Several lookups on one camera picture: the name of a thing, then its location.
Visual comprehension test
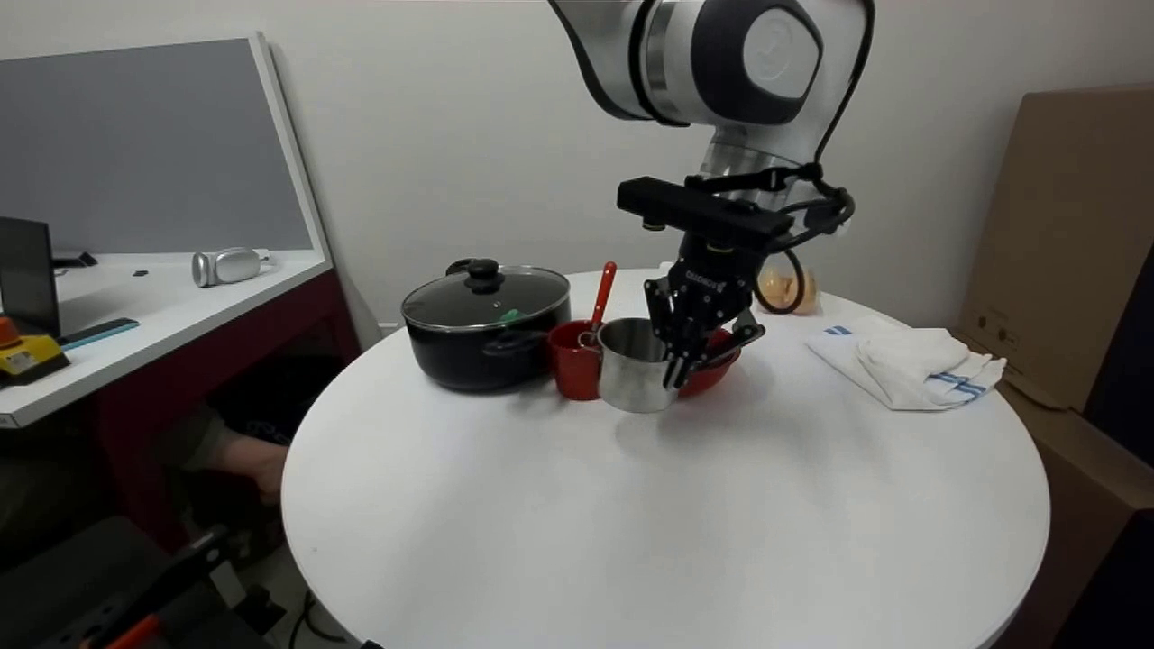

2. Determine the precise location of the gray partition panel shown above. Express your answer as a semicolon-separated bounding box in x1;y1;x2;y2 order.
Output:
0;31;335;263

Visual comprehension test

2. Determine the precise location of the glass pot lid black knob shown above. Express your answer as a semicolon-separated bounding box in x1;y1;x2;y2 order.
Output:
398;257;573;334

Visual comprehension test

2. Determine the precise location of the red spatula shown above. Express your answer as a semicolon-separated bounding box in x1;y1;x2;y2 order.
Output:
585;259;620;346

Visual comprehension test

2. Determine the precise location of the seated person leg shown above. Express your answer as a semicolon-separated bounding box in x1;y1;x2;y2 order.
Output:
177;408;291;508

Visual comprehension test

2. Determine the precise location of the silver cylindrical gadget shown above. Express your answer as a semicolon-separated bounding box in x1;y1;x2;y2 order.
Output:
192;245;277;293

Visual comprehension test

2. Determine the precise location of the flat cardboard sheet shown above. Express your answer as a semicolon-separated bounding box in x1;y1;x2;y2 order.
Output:
960;87;1154;409

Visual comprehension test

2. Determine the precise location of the red cup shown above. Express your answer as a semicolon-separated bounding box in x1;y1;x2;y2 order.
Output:
544;317;611;405

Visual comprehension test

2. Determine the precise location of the yellow box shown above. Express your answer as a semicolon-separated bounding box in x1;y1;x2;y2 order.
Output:
0;329;73;389

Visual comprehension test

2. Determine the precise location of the small silver pot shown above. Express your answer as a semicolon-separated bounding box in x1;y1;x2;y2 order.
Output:
596;312;683;418

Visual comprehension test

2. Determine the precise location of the black cooking pot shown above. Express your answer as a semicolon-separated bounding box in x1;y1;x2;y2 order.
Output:
406;299;573;395

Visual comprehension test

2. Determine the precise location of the white folded cloth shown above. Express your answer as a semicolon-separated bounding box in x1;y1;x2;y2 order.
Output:
804;317;1012;413

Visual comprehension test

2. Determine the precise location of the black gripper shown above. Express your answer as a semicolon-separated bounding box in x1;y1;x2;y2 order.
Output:
641;229;767;389

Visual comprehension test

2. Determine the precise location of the black laptop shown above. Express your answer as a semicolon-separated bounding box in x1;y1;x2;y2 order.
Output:
0;214;67;341

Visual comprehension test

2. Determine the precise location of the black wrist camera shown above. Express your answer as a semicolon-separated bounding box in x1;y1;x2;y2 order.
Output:
614;174;858;248

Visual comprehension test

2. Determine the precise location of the dark teal strip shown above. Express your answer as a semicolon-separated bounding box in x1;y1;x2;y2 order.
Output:
59;312;140;352

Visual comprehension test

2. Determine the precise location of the brown egg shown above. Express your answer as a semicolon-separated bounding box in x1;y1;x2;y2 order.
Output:
754;263;793;317
790;263;822;317

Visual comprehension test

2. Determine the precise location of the white desk with red panel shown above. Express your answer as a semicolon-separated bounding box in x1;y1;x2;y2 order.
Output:
0;245;360;543

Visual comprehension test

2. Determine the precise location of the black office chair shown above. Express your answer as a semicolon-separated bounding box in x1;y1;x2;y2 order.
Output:
0;514;291;649

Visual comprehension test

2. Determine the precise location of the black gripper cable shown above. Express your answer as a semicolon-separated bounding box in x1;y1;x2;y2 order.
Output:
751;176;864;317

